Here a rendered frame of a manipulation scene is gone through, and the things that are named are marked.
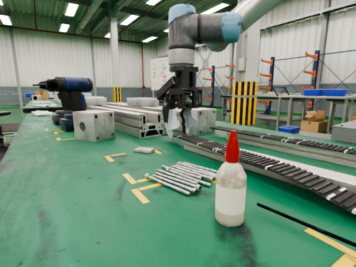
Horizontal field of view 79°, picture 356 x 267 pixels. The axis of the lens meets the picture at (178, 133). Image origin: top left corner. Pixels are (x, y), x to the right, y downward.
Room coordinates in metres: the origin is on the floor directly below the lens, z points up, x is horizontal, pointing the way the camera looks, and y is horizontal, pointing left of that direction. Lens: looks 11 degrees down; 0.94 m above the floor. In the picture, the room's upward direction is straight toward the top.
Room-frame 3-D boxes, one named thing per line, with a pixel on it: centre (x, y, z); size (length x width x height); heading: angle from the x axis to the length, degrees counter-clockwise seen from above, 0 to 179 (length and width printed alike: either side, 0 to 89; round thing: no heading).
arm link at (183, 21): (0.64, -0.01, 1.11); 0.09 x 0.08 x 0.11; 81
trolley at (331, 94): (3.35, -2.04, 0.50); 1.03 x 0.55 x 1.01; 44
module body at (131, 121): (1.08, 0.34, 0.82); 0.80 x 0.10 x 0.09; 39
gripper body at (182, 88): (0.64, -0.02, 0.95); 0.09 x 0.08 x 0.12; 38
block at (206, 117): (0.86, -0.09, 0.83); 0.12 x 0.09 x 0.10; 129
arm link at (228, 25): (0.64, -0.11, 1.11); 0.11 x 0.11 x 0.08; 81
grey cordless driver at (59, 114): (1.06, 0.58, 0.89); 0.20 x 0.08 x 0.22; 131
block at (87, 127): (0.75, 0.28, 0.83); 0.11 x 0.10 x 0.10; 151
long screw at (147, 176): (0.35, 0.02, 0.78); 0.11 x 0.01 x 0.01; 48
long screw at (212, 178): (0.41, -0.03, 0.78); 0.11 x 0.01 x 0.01; 47
